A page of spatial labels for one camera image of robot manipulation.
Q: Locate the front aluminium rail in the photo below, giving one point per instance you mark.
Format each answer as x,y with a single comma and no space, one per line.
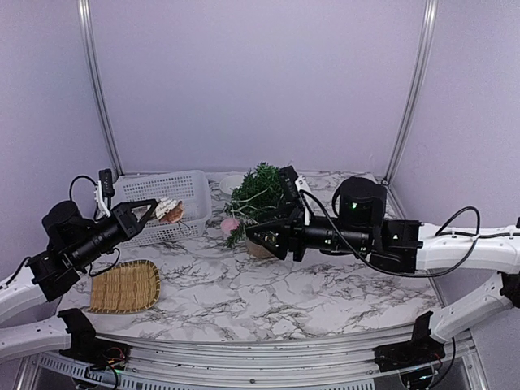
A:
331,362

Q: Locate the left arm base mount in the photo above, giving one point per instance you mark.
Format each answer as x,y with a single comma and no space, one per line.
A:
86,346

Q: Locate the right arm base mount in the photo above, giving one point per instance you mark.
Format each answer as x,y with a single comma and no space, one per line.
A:
408,353

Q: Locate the white ceramic bowl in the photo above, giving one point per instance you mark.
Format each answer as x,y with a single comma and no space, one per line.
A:
229,183

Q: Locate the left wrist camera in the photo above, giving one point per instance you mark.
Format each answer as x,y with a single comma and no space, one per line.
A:
104,192

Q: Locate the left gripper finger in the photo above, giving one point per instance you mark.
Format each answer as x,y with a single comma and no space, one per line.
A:
145,217
147,204

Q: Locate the white plastic basket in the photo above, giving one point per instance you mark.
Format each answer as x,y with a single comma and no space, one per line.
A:
184,204

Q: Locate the pink pompom ornament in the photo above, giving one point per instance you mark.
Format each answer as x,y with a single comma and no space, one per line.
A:
228,225

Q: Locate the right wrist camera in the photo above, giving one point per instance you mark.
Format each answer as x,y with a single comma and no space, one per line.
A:
288,181

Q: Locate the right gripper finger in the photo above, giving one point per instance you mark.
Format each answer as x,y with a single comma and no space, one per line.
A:
274,226
273,241

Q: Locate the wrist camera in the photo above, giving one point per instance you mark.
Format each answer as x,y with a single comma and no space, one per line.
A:
288,181
104,192

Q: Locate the right aluminium frame post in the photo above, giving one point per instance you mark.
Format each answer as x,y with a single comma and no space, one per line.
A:
418,76

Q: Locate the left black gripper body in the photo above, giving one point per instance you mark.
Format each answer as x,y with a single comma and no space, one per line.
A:
123,221

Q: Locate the small green christmas tree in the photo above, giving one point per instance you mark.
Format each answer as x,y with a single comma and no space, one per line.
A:
259,194

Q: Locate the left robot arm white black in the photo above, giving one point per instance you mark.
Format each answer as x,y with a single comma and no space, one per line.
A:
75,242

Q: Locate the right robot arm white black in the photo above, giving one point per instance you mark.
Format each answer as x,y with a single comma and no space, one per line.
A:
400,247

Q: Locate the woven bamboo tray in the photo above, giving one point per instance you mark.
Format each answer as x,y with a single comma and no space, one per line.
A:
128,288

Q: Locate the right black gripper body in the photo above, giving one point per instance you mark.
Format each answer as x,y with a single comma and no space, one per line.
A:
297,243

